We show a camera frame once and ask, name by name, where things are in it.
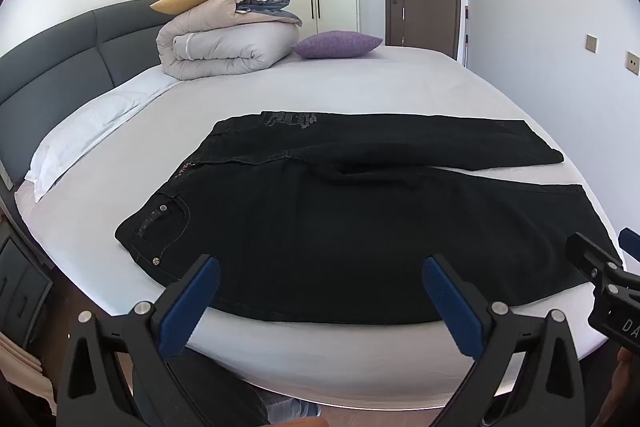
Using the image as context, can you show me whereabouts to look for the beige curtain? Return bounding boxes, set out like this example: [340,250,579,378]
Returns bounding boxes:
[0,332,56,408]

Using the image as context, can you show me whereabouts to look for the white bed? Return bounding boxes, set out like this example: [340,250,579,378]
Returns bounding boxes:
[14,44,623,408]

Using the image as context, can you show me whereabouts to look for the folded blue grey cloth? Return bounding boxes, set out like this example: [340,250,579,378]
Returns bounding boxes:
[235,0,303,26]

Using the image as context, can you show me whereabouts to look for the person's right hand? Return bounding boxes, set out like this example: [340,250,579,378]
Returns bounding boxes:
[602,347,640,427]

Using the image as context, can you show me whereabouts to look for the white pillow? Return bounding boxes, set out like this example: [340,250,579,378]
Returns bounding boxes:
[24,74,183,204]

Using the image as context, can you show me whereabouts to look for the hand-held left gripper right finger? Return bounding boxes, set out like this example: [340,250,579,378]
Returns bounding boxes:
[422,253,587,427]

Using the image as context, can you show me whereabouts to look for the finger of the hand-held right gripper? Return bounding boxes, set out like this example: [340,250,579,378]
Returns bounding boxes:
[618,227,640,258]
[566,233,623,280]

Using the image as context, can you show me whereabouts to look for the purple pillow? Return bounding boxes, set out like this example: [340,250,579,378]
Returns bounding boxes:
[292,32,384,60]

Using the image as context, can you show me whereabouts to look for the grey upholstered headboard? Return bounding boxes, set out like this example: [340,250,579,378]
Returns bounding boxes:
[0,0,173,188]

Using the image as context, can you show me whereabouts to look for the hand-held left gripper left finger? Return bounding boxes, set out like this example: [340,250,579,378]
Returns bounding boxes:
[56,253,261,427]

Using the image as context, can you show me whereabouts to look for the dark nightstand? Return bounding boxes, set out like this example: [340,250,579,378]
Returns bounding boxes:
[0,227,53,348]

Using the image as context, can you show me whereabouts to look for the folded beige white duvet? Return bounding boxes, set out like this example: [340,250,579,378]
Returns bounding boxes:
[156,0,301,81]

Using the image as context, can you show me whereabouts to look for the black pants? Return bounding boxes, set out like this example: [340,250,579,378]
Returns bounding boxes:
[114,110,626,325]

